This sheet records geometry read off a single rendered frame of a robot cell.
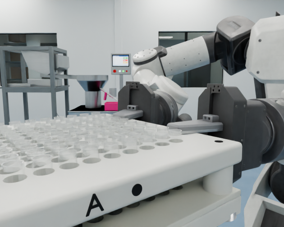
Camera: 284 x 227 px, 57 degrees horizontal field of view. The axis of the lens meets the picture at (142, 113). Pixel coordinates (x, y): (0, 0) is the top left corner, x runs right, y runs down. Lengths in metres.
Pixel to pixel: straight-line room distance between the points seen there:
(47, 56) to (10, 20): 2.55
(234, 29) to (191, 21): 4.78
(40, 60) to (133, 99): 3.40
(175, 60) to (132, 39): 4.68
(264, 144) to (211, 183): 0.12
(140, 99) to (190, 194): 0.20
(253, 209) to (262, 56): 0.38
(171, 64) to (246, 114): 0.53
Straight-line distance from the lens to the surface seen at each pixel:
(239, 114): 0.31
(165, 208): 0.23
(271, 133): 0.36
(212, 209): 0.24
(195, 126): 0.28
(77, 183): 0.16
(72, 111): 2.85
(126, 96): 0.41
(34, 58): 3.82
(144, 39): 5.48
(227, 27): 0.85
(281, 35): 0.71
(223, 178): 0.25
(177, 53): 0.83
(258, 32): 0.74
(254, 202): 0.77
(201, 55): 0.83
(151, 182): 0.18
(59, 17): 5.83
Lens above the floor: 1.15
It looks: 9 degrees down
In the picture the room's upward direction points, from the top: straight up
